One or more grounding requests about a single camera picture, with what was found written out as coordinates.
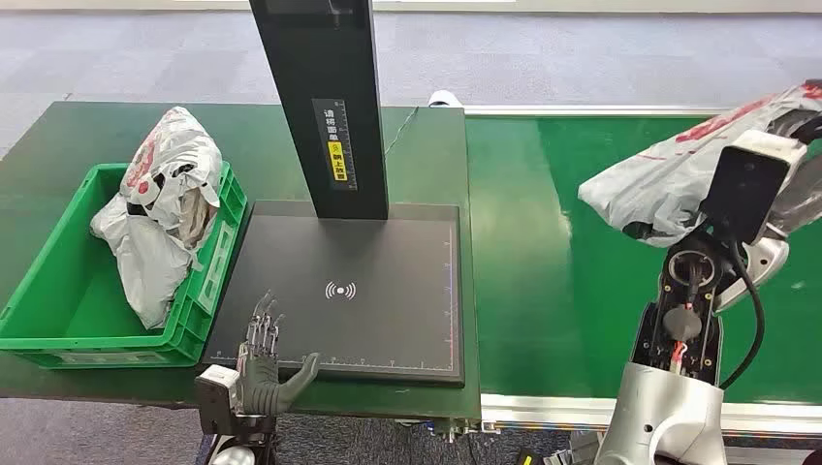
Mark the green conveyor belt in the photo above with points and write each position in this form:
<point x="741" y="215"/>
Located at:
<point x="546" y="257"/>

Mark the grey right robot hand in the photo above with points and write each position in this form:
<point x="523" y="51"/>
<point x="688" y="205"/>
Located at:
<point x="806" y="192"/>

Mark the crumpled grey plastic package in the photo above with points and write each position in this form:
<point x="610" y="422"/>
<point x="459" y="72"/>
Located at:
<point x="164" y="186"/>

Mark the white package with red print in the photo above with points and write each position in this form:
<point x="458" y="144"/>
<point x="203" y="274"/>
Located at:
<point x="655" y="183"/>

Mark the black inbound scanner machine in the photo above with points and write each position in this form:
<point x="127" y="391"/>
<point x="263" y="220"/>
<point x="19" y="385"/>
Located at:
<point x="359" y="308"/>

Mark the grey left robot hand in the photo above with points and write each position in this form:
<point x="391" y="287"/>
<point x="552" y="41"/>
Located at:
<point x="260" y="385"/>

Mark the white round object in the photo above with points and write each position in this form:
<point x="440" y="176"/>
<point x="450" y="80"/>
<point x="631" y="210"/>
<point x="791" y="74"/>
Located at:
<point x="444" y="98"/>

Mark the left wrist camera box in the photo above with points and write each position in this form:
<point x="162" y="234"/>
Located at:
<point x="215" y="401"/>

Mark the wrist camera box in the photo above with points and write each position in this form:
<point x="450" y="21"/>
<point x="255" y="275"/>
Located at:
<point x="215" y="401"/>
<point x="745" y="186"/>

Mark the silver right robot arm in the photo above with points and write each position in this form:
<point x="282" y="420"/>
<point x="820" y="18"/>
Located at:
<point x="661" y="411"/>

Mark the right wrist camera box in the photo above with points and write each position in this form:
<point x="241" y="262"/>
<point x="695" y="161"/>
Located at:
<point x="745" y="186"/>

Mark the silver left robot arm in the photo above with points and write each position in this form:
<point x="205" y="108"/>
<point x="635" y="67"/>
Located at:
<point x="241" y="449"/>

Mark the green plastic crate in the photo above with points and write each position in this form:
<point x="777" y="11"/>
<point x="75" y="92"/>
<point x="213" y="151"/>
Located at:
<point x="77" y="308"/>

